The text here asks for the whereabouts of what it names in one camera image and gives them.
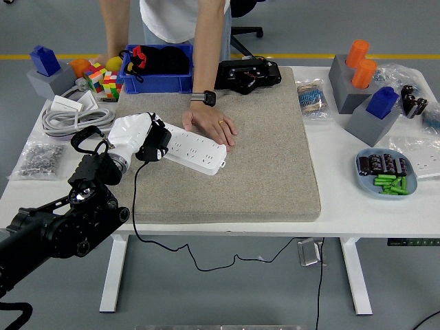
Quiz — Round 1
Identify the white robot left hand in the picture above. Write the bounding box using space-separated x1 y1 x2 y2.
107 111 173 168

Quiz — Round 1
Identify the person's right hand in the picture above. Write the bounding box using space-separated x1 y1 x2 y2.
93 51 122 66

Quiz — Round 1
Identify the person's left hand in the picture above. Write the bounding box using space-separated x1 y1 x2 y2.
181 104 239 148

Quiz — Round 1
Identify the black plug adapter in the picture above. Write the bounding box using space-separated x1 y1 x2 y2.
144 124 173 155

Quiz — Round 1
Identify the white power strip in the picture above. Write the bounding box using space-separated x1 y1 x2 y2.
161 122 228 176

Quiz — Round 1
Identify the thin black adapter cord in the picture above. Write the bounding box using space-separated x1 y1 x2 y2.
131 160 303 274

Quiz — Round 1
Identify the yellow ball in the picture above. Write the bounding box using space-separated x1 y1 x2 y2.
104 55 124 72

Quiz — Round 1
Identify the black-edged puzzle cube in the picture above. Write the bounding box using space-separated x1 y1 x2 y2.
82 63 109 94

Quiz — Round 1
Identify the black wrist watch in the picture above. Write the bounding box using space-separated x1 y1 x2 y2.
190 89 217 107

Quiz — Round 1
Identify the orange plastic cup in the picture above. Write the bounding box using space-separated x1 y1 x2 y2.
69 58 92 78

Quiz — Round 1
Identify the stickerless puzzle cube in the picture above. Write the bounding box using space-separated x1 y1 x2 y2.
102 70 124 98

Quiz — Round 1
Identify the white flat box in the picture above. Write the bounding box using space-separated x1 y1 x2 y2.
50 95 85 113
77 91 100 111

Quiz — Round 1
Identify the blue plastic bin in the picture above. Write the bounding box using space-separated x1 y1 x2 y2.
122 43 195 95

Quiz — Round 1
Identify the grey single-hole holder block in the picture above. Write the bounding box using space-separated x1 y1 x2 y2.
344 102 403 148
26 64 77 100

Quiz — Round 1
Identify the blue plastic block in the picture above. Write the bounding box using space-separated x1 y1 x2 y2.
29 45 63 77
365 86 401 121

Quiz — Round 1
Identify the black pouch with red ribbon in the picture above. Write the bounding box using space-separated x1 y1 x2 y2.
118 44 192 83

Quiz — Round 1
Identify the black electronic device housing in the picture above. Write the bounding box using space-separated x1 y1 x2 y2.
213 56 283 96

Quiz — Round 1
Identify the grey-brown mat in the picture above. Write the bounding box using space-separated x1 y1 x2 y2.
92 66 322 225

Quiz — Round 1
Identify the person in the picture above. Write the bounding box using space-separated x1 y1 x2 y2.
139 0 232 61

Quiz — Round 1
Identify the black office chair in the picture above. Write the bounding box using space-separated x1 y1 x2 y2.
229 0 265 58

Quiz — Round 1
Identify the clear bag of screws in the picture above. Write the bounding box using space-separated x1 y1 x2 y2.
6 139 68 182

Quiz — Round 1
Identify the clear bag of resistors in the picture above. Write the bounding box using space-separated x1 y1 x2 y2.
295 78 335 122

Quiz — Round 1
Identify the grey two-hole holder block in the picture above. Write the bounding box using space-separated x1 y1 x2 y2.
328 54 379 115

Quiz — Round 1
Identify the white table leg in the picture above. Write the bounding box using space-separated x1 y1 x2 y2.
338 236 374 316
98 235 129 314

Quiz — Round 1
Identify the orange plastic cylinder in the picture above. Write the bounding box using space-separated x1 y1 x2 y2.
351 58 378 91
345 39 372 69

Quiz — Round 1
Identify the pale blue plate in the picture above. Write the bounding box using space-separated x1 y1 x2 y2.
355 146 419 200

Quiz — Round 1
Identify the crumpled clear plastic bag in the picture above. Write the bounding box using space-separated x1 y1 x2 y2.
373 63 424 91

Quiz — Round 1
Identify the clear socket bag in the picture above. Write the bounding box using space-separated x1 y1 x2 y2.
388 135 440 182

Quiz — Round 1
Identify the black table control panel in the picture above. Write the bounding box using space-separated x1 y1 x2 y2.
387 237 440 248

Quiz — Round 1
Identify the grey coiled power cable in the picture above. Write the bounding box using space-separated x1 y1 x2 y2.
41 77 117 138

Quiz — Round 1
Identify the silver metal bracket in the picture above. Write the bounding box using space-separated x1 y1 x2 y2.
297 237 326 267

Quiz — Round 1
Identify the black hanging cable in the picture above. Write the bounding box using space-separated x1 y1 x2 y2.
314 237 327 330

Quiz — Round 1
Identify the white wall socket plate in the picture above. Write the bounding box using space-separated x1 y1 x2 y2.
410 151 440 179

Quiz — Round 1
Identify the black floor cable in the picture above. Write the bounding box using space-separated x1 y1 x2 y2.
410 311 440 330

